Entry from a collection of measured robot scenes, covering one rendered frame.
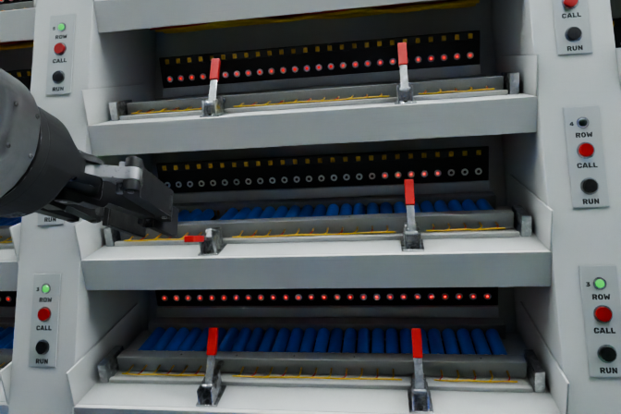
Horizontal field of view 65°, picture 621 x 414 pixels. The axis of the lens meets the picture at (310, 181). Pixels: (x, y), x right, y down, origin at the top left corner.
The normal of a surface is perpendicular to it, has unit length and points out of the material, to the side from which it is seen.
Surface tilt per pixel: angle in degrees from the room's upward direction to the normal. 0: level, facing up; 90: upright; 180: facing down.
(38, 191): 129
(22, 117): 90
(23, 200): 148
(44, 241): 90
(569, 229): 90
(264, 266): 112
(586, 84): 90
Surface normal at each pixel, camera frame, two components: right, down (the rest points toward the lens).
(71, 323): -0.16, -0.15
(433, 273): -0.14, 0.23
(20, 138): 0.99, -0.04
